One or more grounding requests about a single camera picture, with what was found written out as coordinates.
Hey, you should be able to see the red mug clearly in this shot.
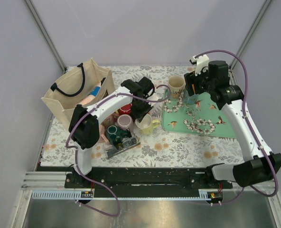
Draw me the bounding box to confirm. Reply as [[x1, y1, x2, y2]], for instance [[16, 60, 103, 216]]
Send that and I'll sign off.
[[118, 104, 132, 115]]

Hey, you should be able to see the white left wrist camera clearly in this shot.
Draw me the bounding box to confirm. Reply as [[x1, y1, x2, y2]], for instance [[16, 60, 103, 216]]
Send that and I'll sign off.
[[148, 94, 161, 102]]

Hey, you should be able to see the lime green mug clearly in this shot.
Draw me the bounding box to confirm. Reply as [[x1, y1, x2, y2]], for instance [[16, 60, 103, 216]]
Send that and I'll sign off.
[[135, 114, 160, 135]]

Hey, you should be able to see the beige canvas tote bag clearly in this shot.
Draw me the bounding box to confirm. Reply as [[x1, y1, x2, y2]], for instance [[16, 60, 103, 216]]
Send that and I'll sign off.
[[41, 59, 115, 130]]

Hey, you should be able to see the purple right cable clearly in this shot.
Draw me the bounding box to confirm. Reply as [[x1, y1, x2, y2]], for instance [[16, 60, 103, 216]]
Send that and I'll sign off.
[[187, 49, 280, 205]]

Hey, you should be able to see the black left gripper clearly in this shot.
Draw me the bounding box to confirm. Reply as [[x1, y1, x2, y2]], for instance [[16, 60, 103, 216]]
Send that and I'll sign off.
[[131, 97, 154, 122]]

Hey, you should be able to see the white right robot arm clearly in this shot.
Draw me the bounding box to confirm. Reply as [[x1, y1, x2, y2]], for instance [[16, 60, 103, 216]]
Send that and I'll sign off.
[[184, 57, 281, 188]]

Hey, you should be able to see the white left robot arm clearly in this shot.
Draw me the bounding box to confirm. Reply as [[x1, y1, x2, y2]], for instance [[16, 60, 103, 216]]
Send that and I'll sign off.
[[66, 77, 160, 188]]

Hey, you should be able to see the floral table mat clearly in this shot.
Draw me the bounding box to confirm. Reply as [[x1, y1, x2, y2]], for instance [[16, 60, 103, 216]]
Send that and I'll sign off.
[[40, 66, 244, 171]]

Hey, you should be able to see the pink octagonal mug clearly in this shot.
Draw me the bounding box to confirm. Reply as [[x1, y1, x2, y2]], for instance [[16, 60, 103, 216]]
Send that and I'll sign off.
[[98, 124, 110, 144]]

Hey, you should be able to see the dark green mug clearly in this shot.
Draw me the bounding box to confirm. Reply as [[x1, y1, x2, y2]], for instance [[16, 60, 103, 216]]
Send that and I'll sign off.
[[106, 125, 132, 145]]

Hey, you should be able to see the purple cable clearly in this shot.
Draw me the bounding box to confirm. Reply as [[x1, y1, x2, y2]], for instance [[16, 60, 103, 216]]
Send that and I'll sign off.
[[66, 85, 171, 217], [187, 49, 280, 205]]

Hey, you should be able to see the green floral tray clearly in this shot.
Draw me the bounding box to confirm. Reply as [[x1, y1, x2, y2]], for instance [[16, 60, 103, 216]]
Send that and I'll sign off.
[[161, 90, 236, 138]]

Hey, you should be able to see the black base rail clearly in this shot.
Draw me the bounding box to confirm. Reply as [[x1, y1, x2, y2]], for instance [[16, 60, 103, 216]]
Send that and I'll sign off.
[[65, 167, 232, 196]]

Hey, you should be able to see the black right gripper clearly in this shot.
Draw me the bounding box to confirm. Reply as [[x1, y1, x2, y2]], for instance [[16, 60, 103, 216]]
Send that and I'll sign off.
[[184, 64, 215, 97]]

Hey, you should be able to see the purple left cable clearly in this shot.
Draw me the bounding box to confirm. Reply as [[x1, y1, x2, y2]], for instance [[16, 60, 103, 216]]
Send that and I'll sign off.
[[66, 85, 171, 217]]

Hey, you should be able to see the white slotted cable duct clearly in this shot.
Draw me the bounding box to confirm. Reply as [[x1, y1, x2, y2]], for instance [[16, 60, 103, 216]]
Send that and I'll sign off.
[[32, 190, 223, 201]]

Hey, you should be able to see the beige floral mug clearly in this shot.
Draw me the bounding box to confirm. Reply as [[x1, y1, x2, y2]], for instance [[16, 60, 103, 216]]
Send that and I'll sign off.
[[168, 75, 185, 99]]

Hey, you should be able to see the lavender mug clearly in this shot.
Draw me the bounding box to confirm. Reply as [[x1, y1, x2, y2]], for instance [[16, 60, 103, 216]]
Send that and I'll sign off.
[[117, 114, 133, 131]]

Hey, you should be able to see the blue butterfly mug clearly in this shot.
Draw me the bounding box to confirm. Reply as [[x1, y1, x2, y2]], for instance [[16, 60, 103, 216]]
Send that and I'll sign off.
[[187, 95, 198, 105]]

